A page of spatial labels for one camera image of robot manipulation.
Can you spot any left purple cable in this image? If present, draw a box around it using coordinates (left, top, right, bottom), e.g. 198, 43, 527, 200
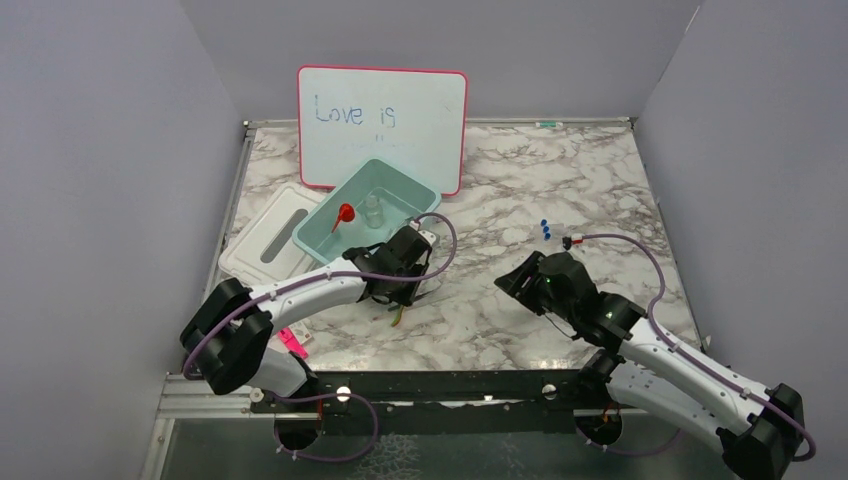
182, 211, 458, 381

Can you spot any white bin lid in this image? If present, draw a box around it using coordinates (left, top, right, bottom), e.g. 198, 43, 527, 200
218, 182, 324, 286

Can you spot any red cap wash bottle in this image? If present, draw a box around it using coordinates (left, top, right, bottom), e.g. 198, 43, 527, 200
331, 203, 367, 251

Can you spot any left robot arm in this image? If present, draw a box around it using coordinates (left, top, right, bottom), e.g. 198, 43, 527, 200
180, 224, 437, 411

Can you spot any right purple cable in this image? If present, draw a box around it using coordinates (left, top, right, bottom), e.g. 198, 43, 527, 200
582, 233, 817, 463

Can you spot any purple cable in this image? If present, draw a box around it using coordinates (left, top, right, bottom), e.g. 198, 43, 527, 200
182, 211, 458, 381
582, 233, 817, 463

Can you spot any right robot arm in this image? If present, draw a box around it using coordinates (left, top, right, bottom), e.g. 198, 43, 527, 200
494, 251, 803, 479

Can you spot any teal plastic bin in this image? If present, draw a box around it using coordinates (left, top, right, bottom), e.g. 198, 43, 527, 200
292, 159, 441, 264

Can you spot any pink highlighter marker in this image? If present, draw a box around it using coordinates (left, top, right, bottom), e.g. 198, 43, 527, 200
277, 327, 312, 360

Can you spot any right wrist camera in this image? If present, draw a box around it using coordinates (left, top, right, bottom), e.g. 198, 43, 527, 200
561, 234, 584, 251

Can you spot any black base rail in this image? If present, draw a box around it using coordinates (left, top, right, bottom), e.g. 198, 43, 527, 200
263, 369, 621, 436

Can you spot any pink framed whiteboard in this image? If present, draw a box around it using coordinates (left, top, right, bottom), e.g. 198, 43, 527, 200
297, 65, 469, 196

